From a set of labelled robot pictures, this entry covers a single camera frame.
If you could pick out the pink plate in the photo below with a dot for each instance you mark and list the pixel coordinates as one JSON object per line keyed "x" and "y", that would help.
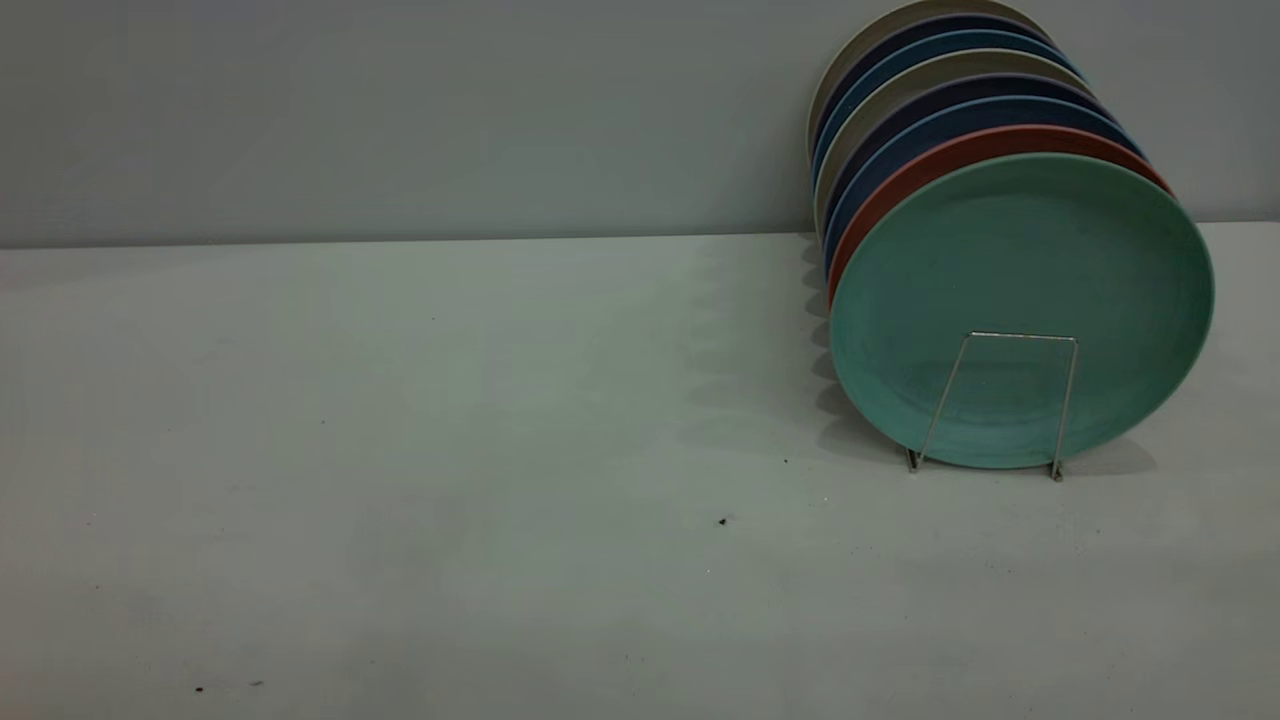
{"x": 1000, "y": 138}

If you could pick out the beige plate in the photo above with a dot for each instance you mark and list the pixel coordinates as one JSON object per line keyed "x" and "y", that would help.
{"x": 950, "y": 65}

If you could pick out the blue plate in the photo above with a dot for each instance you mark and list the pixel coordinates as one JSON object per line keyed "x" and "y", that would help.
{"x": 940, "y": 42}
{"x": 1000, "y": 110}

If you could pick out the green plate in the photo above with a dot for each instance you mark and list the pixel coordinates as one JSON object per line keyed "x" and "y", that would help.
{"x": 1020, "y": 300}

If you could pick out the dark purple plate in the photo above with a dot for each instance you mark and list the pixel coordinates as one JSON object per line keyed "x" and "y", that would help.
{"x": 980, "y": 87}
{"x": 930, "y": 24}

